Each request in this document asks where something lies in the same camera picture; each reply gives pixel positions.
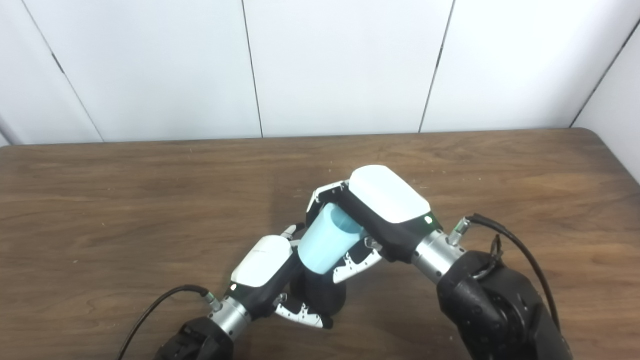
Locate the black and white left hand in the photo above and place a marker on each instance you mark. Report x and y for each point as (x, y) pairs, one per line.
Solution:
(260, 262)

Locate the light blue cup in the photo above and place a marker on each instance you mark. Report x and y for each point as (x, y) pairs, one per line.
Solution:
(322, 245)

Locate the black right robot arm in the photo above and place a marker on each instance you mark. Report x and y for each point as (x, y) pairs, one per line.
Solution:
(495, 310)

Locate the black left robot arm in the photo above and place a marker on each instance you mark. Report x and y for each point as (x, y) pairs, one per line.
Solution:
(200, 342)

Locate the black nozzle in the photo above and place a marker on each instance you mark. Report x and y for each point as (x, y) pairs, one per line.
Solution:
(320, 295)

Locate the black and white right hand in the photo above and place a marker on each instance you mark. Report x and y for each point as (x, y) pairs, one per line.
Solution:
(390, 195)

